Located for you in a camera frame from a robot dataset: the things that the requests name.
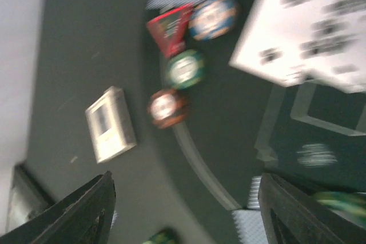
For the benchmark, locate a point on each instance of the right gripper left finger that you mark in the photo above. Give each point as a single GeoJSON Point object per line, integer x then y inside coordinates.
{"type": "Point", "coordinates": [84, 216]}

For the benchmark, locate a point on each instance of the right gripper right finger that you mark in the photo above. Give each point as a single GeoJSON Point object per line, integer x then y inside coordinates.
{"type": "Point", "coordinates": [290, 214]}

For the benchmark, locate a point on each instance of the cards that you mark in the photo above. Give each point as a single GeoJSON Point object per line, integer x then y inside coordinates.
{"type": "Point", "coordinates": [253, 202]}

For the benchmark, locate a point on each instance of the white playing card box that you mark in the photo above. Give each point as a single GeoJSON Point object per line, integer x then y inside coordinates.
{"type": "Point", "coordinates": [110, 125]}

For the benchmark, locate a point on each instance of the brown chips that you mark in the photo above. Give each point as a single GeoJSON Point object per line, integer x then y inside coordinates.
{"type": "Point", "coordinates": [168, 107]}

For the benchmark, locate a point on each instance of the face-up white card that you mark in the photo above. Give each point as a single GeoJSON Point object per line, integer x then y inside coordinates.
{"type": "Point", "coordinates": [336, 51]}
{"type": "Point", "coordinates": [268, 46]}

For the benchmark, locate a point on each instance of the green poker chips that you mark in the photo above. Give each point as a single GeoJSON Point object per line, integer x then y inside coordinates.
{"type": "Point", "coordinates": [185, 70]}

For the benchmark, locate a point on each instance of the red triangular marker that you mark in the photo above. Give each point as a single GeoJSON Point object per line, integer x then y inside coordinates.
{"type": "Point", "coordinates": [168, 29]}

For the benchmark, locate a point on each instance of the blue chips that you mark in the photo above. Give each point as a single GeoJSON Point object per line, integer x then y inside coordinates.
{"type": "Point", "coordinates": [212, 18]}

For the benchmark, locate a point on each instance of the green poker chip stack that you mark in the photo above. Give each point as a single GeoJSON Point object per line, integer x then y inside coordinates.
{"type": "Point", "coordinates": [164, 236]}

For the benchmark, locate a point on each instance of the round black poker mat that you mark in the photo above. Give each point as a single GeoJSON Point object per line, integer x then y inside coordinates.
{"type": "Point", "coordinates": [211, 157]}

